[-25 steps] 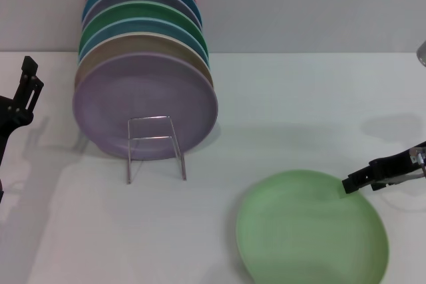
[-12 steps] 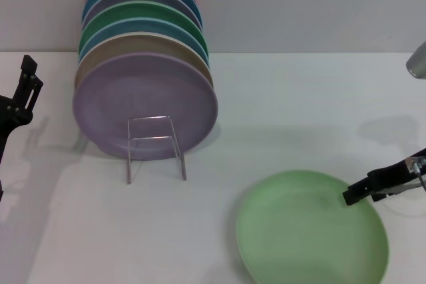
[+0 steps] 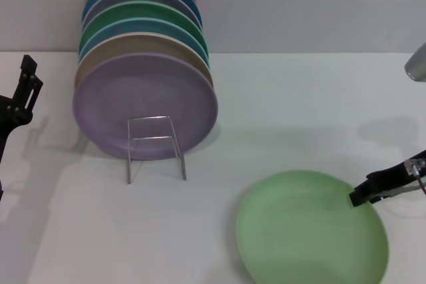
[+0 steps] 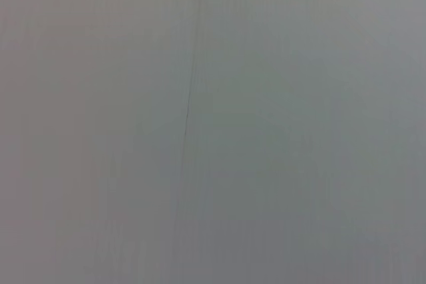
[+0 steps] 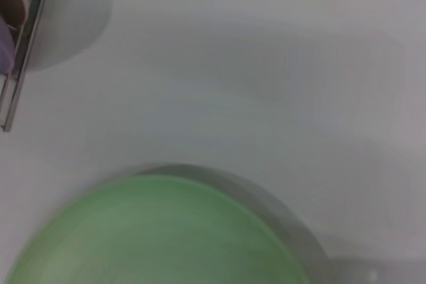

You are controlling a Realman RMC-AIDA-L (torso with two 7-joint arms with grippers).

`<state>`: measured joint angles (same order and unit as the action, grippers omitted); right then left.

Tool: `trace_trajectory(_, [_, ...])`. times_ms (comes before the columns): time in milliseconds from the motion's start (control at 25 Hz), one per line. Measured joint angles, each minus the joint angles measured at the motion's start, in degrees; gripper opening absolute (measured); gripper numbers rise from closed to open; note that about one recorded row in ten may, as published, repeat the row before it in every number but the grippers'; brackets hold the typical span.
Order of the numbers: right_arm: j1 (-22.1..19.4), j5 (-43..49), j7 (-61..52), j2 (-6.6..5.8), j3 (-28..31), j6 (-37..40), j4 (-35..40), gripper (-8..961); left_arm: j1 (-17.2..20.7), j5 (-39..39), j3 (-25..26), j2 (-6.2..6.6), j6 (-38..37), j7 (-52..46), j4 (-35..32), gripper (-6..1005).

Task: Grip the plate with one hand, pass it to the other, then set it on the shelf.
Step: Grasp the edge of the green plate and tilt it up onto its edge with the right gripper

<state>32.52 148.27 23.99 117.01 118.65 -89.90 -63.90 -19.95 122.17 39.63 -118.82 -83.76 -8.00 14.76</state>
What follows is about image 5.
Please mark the light green plate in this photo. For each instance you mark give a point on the light green plate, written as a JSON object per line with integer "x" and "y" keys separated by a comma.
{"x": 159, "y": 230}

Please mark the lilac plate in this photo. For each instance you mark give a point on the lilac plate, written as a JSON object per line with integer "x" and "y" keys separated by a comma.
{"x": 5, "y": 48}

